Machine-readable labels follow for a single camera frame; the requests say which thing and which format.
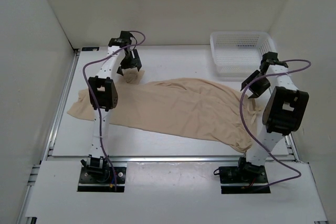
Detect beige trousers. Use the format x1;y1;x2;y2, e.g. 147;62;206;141
67;69;263;154

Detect aluminium rail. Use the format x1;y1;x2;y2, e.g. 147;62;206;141
18;50;310;224

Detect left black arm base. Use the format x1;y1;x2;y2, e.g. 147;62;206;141
77;166;127;193

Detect purple cable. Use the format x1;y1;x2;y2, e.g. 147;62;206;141
82;30;146;192
238;59;313;186

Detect black corner bracket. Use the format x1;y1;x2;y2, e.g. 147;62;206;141
81;47;100;51

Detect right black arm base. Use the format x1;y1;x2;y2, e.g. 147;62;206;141
213;166;271;194

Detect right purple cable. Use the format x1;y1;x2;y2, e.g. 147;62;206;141
238;59;313;186

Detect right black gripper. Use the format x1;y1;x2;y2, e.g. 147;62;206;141
241;70;271;99

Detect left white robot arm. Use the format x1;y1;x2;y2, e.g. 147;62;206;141
82;30;145;182

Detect white plastic basket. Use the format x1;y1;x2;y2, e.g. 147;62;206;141
210;31;276;77

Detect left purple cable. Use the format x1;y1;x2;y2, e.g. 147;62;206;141
82;30;146;192

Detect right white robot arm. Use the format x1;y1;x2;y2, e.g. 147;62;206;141
236;51;309;182

